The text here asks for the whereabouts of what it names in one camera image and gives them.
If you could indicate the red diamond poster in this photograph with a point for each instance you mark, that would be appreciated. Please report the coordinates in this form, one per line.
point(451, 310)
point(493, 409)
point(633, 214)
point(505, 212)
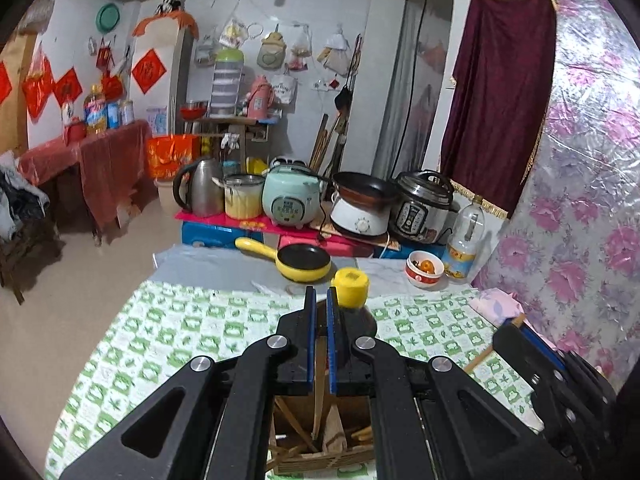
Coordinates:
point(149, 71)

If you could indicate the blue packet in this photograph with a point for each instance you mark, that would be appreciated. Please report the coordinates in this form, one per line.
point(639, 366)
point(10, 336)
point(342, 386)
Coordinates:
point(114, 115)

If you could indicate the hanging white bag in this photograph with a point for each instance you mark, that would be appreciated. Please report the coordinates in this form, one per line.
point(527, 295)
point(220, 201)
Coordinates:
point(335, 52)

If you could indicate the green patterned bedsheet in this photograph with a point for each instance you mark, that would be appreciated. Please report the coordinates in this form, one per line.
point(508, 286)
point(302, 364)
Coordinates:
point(150, 350)

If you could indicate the pink thermos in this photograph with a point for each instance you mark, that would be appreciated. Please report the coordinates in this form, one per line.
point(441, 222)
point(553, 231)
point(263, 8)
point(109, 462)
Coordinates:
point(259, 100)

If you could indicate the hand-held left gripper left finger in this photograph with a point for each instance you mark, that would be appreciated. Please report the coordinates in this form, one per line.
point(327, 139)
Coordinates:
point(310, 340)

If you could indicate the white tote bag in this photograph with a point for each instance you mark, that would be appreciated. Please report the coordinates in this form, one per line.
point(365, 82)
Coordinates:
point(285, 89)

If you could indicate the floral wrapped mattress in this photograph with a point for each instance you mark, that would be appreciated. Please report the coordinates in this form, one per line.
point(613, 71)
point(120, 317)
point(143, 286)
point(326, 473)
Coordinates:
point(590, 185)

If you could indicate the wooden shelf table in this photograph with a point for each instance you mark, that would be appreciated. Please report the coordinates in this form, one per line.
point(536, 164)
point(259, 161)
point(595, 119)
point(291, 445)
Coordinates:
point(235, 122)

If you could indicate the clear plastic bottle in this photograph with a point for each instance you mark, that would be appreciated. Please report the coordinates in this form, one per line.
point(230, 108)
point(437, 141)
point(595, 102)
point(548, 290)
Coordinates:
point(462, 260)

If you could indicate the steel electric kettle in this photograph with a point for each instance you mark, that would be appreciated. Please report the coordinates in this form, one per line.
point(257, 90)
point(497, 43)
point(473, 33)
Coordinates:
point(205, 190)

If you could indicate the green plate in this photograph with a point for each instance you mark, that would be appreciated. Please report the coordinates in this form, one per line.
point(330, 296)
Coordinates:
point(107, 16)

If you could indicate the yellow frying pan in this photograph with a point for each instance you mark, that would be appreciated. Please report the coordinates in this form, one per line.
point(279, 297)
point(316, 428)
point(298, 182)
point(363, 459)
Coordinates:
point(302, 260)

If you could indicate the red low table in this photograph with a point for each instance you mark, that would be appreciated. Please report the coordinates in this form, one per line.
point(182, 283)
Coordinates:
point(280, 228)

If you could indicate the orange cloth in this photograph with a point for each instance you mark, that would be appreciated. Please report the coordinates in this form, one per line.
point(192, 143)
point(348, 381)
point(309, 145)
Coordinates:
point(165, 21)

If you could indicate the white refrigerator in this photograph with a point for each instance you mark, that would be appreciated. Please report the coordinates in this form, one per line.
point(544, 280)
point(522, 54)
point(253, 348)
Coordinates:
point(160, 110)

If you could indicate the cooking oil bottle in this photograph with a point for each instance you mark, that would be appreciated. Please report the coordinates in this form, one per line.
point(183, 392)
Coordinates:
point(96, 115)

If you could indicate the blue box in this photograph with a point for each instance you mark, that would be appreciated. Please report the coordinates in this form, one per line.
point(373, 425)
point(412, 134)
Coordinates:
point(215, 236)

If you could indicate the wooden chopstick holder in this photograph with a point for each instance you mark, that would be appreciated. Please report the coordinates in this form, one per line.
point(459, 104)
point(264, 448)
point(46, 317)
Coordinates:
point(310, 462)

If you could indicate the yellow plastic cup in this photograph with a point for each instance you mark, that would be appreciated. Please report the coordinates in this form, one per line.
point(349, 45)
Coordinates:
point(351, 287)

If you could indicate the white electric cooker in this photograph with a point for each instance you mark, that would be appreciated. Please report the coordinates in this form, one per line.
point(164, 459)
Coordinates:
point(360, 220)

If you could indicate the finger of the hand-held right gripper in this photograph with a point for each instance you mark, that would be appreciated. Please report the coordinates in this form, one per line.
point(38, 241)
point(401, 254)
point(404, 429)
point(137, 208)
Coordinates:
point(545, 345)
point(520, 355)

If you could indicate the hanging plastic bag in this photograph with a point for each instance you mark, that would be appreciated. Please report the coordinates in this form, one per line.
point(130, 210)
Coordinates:
point(232, 34)
point(298, 52)

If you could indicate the maroon curtain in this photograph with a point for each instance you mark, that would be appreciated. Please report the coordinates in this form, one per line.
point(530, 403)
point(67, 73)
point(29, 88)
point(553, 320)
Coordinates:
point(500, 85)

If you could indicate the orange fruit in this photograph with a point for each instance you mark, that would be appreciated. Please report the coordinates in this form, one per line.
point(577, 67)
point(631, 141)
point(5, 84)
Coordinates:
point(426, 265)

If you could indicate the electric pressure cooker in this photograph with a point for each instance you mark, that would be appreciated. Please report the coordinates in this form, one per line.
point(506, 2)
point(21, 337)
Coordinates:
point(420, 215)

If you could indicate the grey door curtain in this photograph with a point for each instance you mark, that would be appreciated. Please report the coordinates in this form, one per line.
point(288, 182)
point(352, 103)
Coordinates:
point(425, 85)

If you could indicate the red wall decoration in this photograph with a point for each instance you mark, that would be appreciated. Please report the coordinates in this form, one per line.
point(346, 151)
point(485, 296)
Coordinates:
point(37, 87)
point(67, 87)

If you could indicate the beige plastic bucket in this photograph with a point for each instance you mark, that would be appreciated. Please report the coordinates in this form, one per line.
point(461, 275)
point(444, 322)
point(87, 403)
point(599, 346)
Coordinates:
point(166, 195)

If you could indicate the yellow pot with lid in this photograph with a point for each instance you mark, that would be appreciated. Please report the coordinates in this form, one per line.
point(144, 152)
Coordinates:
point(242, 202)

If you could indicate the bundle of wooden sticks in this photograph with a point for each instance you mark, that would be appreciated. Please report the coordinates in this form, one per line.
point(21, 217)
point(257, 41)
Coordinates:
point(325, 145)

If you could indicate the pile of dark clothes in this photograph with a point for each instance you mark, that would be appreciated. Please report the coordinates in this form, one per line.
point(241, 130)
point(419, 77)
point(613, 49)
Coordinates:
point(20, 200)

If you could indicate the striped stacked container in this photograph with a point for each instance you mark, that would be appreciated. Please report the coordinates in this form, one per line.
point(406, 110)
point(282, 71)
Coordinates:
point(225, 85)

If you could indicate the pink cloth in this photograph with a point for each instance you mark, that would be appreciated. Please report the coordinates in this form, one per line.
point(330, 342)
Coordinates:
point(492, 305)

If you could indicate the grey plastic sheet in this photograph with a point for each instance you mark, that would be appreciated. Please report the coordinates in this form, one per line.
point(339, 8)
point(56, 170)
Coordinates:
point(200, 265)

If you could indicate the table with red cloth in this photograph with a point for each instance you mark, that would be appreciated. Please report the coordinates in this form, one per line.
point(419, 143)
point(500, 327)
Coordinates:
point(110, 160)

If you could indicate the red and white bowl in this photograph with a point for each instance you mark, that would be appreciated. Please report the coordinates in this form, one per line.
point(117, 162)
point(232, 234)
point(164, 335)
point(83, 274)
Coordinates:
point(414, 276)

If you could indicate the red metal basin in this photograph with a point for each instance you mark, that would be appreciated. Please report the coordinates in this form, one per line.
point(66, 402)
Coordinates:
point(193, 110)

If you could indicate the light green rice cooker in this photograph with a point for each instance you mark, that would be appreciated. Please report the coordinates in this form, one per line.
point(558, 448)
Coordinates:
point(290, 200)

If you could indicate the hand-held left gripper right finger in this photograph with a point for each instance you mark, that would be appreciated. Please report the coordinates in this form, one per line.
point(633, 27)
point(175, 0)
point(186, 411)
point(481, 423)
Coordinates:
point(331, 340)

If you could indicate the hanging green bag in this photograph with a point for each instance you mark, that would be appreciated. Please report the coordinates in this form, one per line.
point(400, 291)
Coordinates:
point(271, 52)

